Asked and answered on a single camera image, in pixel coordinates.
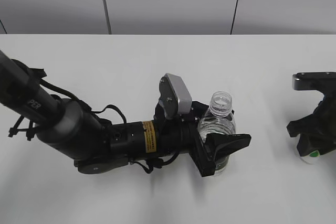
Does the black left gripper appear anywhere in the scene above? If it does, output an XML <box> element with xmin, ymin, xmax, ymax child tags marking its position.
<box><xmin>153</xmin><ymin>101</ymin><xmax>251</xmax><ymax>177</ymax></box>

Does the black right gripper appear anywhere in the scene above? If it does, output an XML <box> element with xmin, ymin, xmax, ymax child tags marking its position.
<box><xmin>286</xmin><ymin>91</ymin><xmax>335</xmax><ymax>157</ymax></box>

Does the white green bottle cap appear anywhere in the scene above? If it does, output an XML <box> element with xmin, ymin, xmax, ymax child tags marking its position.
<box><xmin>300</xmin><ymin>150</ymin><xmax>321</xmax><ymax>165</ymax></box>

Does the clear green-label water bottle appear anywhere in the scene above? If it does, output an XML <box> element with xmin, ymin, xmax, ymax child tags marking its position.
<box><xmin>197</xmin><ymin>90</ymin><xmax>236</xmax><ymax>175</ymax></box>

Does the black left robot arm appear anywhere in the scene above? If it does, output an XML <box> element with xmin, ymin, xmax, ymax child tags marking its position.
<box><xmin>1</xmin><ymin>54</ymin><xmax>251</xmax><ymax>177</ymax></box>

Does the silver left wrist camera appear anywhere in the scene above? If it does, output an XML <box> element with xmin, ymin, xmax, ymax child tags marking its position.
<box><xmin>159</xmin><ymin>73</ymin><xmax>192</xmax><ymax>120</ymax></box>

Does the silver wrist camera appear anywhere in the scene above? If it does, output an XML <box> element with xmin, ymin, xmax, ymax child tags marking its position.
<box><xmin>292</xmin><ymin>72</ymin><xmax>335</xmax><ymax>93</ymax></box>
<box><xmin>159</xmin><ymin>73</ymin><xmax>192</xmax><ymax>120</ymax></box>

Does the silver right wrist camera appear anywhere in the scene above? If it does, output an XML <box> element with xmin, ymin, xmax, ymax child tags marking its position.
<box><xmin>292</xmin><ymin>72</ymin><xmax>335</xmax><ymax>93</ymax></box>

